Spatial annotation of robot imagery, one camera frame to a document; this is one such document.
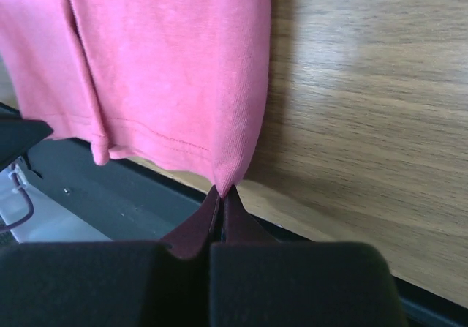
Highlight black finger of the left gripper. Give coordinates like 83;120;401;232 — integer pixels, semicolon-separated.
0;103;53;170

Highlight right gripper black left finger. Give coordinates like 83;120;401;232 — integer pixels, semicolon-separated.
1;189;220;326

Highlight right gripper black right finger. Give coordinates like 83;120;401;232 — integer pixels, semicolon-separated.
210;189;407;326

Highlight salmon pink t-shirt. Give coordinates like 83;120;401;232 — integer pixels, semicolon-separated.
1;0;271;195

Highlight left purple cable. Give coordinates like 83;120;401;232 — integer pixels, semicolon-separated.
0;162;36;233

